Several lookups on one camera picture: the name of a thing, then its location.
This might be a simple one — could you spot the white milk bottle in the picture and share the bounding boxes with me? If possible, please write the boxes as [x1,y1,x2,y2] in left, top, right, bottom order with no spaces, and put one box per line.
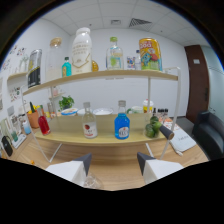
[71,26,94,75]

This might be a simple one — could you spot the tall black and silver can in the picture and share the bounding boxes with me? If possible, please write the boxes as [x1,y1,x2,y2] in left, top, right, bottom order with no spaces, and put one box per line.
[26,48,43,89]

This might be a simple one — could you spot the red liquid bottle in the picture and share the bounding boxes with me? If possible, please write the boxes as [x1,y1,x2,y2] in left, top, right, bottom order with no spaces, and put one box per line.
[36,105,52,136]

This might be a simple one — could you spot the small green cup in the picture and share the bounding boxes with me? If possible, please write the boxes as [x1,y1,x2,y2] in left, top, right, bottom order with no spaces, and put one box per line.
[10,129,19,143]

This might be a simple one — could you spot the clear bottle green cap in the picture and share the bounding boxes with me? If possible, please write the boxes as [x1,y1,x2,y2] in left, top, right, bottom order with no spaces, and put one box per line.
[105,36,125,71]

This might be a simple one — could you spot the scattered colourful wall stickers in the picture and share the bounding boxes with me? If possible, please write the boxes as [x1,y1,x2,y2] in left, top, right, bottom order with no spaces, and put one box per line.
[0,44,28,71]

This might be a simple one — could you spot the black armchair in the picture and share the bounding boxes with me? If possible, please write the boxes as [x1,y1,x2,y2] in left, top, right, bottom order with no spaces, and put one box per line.
[191,110,224,161]

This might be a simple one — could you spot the ceiling air vent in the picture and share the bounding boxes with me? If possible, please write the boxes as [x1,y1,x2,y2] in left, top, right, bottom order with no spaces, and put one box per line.
[128,17,153,28]

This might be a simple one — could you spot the clear glass with ice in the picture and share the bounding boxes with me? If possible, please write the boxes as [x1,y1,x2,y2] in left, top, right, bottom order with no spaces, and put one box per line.
[83,172,105,191]

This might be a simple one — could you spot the small wall shelf with vase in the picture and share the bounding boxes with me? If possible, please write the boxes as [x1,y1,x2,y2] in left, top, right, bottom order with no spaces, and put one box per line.
[49,85,66,102]

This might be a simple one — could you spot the clear bottle red label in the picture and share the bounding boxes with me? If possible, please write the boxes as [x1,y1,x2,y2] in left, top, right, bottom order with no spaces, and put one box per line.
[81,101,99,140]

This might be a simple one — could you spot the clear jar wooden lid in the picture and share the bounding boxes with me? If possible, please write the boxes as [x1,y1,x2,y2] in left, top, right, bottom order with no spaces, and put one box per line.
[45,36,65,81]

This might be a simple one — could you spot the yellow cup with lid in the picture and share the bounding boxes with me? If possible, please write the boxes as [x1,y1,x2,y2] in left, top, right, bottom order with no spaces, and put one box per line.
[142,98,155,114]

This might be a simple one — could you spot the dark brown door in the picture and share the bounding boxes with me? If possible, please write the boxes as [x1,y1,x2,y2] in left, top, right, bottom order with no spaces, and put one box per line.
[184,44,210,124]

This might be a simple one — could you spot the white kitchen scale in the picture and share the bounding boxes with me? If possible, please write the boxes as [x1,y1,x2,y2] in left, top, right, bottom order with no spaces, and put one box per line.
[11,133,28,150]

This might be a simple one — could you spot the small dark bottles set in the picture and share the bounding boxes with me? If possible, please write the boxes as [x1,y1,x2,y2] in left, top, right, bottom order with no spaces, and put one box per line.
[155,107,170,118]

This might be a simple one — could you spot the blue liquid bottle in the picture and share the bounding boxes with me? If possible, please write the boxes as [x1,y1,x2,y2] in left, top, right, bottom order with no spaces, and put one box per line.
[113,99,131,141]

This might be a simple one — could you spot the wooden wall shelf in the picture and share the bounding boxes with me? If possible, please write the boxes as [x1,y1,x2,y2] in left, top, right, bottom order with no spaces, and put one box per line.
[6,71,29,83]

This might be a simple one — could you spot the teal bottle dark cap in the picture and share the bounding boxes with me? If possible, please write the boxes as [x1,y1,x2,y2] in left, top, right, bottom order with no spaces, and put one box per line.
[61,56,73,78]

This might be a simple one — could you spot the small wall photo collage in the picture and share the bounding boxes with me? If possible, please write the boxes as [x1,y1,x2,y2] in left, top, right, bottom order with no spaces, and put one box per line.
[9,86,22,103]

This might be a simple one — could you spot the small light blue bottle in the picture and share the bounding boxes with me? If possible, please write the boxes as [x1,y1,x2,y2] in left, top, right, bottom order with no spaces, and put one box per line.
[22,119,32,135]

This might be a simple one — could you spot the two-tier wooden shelf rack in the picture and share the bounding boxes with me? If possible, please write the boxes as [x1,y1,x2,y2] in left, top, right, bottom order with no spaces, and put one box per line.
[20,66,183,164]

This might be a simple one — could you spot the black cylindrical grip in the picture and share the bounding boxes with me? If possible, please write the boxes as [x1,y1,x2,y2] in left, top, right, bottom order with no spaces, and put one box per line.
[159,124,175,141]

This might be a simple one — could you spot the black pouch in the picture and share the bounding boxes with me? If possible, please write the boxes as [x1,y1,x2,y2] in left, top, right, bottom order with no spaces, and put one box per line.
[0,134,15,158]

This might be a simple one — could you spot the blue rimmed bowl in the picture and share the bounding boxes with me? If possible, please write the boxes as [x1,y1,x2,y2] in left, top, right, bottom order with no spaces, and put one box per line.
[60,107,79,117]

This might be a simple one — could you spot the clear bottle blue cap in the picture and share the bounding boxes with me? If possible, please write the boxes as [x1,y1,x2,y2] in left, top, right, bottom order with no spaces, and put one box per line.
[134,49,143,71]

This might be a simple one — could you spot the orange storage basket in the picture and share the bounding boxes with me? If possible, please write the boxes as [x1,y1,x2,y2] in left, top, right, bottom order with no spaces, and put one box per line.
[26,109,42,130]

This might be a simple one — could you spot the orange liquid bottle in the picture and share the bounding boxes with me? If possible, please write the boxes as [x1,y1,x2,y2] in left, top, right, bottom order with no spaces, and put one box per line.
[91,59,100,73]

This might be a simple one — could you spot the green potted plant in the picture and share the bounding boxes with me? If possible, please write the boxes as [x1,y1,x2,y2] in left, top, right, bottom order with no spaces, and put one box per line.
[58,95,76,112]

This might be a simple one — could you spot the yellow cartoon drink can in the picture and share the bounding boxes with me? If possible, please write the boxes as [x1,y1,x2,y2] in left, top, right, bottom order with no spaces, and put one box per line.
[138,36,164,72]

